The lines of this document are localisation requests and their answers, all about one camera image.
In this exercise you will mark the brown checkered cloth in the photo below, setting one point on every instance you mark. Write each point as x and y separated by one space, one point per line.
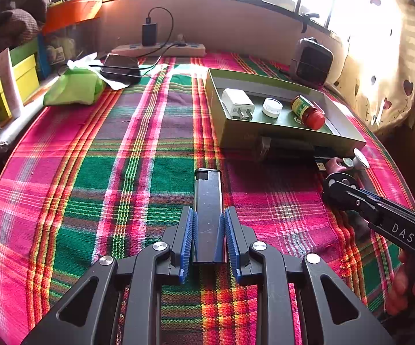
13 28

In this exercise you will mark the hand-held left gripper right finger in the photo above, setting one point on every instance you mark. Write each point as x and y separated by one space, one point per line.
231 237

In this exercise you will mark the orange box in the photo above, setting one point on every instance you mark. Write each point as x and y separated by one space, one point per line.
72 12

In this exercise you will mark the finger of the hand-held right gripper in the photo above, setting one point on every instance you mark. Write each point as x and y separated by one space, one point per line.
371 197
351 201

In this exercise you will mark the green spool with white top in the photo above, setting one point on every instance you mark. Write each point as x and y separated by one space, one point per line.
360 158

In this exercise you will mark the lime green box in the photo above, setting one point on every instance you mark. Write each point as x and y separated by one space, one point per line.
24 48

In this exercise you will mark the black silver lighter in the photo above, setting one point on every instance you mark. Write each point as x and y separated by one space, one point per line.
207 205

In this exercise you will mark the plaid blanket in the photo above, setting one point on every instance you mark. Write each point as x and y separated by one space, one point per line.
85 187

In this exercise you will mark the brown bottle with red cap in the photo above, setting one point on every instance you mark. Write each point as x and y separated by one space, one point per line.
313 119

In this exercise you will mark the small white jar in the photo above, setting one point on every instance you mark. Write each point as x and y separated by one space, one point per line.
272 107

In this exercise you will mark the green cardboard box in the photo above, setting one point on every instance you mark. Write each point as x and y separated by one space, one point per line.
250 134

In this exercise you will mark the white power strip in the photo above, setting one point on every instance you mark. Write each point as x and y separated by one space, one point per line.
157 50

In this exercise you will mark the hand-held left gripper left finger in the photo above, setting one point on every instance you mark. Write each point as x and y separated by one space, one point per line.
189 237

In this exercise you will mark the white charger plug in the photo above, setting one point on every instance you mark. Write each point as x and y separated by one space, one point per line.
234 102

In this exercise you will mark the black smartphone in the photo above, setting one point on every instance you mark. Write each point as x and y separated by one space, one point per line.
119 64

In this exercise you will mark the clear plastic container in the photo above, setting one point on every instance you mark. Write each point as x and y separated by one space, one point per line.
58 50

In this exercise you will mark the white paper sheet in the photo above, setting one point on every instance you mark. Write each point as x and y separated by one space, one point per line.
117 83

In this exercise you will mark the black space heater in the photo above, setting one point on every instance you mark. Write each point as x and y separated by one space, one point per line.
313 63

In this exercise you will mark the black power adapter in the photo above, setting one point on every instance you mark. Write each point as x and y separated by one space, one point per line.
149 35

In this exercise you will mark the person's right hand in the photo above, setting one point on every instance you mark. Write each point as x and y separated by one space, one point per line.
401 287

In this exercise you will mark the white tube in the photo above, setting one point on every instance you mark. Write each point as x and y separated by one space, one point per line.
9 82

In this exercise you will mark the heart print curtain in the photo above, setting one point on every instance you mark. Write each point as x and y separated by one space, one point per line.
380 61

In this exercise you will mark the pink clip with grey piece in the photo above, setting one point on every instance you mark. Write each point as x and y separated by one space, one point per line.
335 165

